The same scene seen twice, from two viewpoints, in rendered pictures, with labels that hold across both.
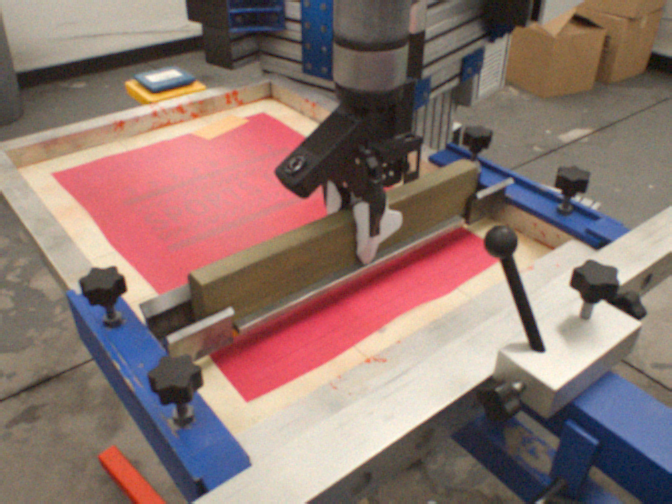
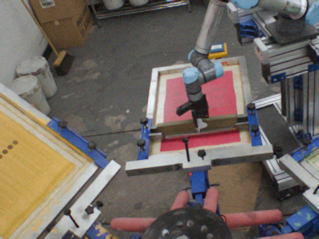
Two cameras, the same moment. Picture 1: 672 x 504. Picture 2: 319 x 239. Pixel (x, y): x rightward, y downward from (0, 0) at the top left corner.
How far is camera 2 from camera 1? 1.53 m
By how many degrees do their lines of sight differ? 35
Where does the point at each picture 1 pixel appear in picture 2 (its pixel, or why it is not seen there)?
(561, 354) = (190, 163)
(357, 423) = (159, 160)
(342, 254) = (192, 128)
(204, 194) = not seen: hidden behind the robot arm
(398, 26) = (193, 91)
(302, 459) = (147, 162)
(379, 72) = (190, 98)
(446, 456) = (292, 203)
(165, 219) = (179, 103)
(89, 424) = not seen: hidden behind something
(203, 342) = (156, 137)
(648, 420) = (198, 180)
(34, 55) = not seen: outside the picture
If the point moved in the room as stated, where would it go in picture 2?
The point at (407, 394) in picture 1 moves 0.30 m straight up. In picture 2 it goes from (169, 160) to (154, 112)
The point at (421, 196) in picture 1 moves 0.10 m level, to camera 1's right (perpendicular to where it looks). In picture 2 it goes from (215, 120) to (232, 127)
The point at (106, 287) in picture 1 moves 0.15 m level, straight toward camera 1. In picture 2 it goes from (142, 121) to (133, 142)
